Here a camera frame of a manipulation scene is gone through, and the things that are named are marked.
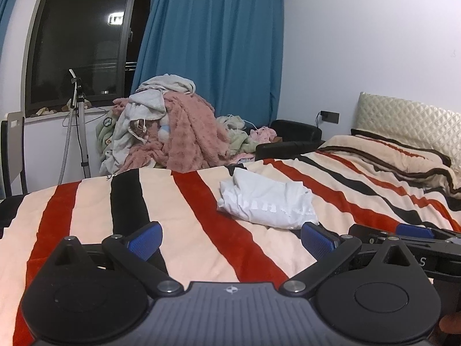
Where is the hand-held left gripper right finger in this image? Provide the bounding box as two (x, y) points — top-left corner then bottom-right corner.
(279, 222), (419, 298)

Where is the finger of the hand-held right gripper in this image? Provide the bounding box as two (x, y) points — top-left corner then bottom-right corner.
(395, 223), (461, 240)
(348, 223), (401, 246)

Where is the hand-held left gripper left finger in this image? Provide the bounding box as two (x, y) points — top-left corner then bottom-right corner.
(46, 221), (184, 298)

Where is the white t-shirt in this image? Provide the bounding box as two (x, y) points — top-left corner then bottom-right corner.
(217, 167), (320, 230)

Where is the person's right forearm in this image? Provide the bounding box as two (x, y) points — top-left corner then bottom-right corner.
(441, 313), (461, 335)

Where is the pile of clothes and blankets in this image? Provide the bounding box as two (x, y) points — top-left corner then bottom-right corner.
(113, 91), (232, 172)

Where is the red black striped blanket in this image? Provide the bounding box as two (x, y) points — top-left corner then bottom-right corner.
(0, 151), (461, 346)

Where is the cream brown striped quilt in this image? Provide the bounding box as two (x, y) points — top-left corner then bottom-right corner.
(316, 135), (461, 200)

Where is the black armchair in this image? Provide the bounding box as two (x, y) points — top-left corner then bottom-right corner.
(254, 119), (323, 161)

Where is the blue white plush toy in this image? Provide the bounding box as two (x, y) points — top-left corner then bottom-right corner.
(158, 119), (173, 141)

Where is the grey hooded sweatshirt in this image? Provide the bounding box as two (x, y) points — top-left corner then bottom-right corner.
(100, 90), (167, 174)

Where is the cream quilted headboard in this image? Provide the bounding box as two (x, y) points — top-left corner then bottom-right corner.
(356, 91), (461, 168)

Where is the green patterned blanket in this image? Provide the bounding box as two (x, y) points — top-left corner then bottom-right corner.
(95, 113), (124, 160)

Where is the small pink garment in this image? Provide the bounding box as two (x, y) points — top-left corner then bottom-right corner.
(250, 126), (278, 144)

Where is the light green cloth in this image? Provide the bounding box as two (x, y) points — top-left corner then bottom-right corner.
(215, 115), (257, 160)

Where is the garment steamer stand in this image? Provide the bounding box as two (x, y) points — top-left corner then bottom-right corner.
(57, 68), (92, 185)

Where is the light grey garment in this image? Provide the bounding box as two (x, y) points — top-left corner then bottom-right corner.
(136, 74), (197, 96)

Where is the black grey chair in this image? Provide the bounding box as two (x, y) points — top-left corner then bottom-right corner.
(0, 111), (29, 200)

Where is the dark window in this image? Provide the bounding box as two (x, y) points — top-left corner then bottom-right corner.
(24, 0), (158, 118)

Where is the wide blue curtain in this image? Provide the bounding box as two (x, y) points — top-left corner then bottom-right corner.
(130, 0), (285, 131)

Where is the narrow blue curtain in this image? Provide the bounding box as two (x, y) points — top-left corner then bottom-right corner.
(0, 0), (28, 55)

